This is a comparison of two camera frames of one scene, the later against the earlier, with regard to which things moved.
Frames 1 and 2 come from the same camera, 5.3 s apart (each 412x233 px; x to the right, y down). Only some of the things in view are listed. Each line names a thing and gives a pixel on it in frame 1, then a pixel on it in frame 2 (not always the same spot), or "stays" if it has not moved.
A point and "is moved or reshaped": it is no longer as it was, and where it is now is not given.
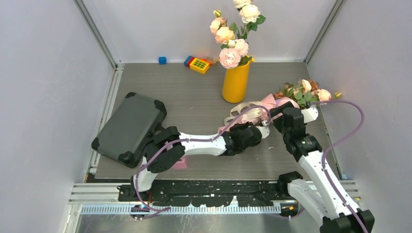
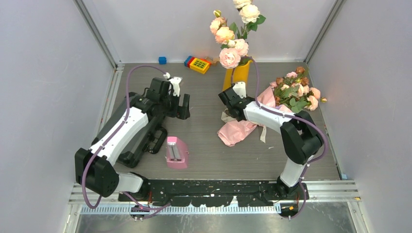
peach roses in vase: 235,48 stays
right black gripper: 274,111 to 242,98
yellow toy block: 200,65 stays
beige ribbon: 239,109 is moved or reshaped
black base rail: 175,193 stays
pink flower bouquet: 303,93 is moved or reshaped
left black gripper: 236,126 to 183,111
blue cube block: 162,60 stays
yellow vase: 235,83 stays
